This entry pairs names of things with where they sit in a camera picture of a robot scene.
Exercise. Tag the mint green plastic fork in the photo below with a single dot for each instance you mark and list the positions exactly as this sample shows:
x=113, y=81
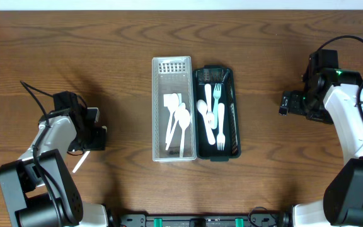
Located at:
x=216, y=96

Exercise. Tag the clear perforated plastic basket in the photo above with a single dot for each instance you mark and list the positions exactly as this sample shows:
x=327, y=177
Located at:
x=172, y=75

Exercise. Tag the dark green plastic basket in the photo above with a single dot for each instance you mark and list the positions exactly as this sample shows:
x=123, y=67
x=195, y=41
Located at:
x=223, y=76

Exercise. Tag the black mounting rail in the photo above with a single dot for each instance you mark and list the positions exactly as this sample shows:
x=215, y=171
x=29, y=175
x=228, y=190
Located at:
x=261, y=219

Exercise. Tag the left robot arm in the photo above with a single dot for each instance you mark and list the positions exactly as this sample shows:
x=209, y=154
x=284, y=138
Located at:
x=38, y=189

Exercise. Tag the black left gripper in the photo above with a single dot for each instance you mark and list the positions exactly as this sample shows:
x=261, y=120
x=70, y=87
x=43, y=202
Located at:
x=96, y=139

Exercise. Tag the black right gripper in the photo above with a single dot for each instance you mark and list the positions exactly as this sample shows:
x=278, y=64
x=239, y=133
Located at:
x=294, y=106

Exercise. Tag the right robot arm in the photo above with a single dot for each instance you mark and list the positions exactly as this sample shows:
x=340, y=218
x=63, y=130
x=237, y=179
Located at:
x=333, y=96

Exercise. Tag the white plastic fork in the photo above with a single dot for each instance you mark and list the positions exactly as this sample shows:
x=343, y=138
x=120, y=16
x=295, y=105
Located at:
x=208, y=96
x=221, y=137

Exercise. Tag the white plastic spoon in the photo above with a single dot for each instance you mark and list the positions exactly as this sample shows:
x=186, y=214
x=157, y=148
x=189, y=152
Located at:
x=202, y=108
x=184, y=122
x=181, y=107
x=84, y=155
x=172, y=108

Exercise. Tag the white label sticker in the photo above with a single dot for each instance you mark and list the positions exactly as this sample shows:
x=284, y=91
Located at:
x=167, y=99

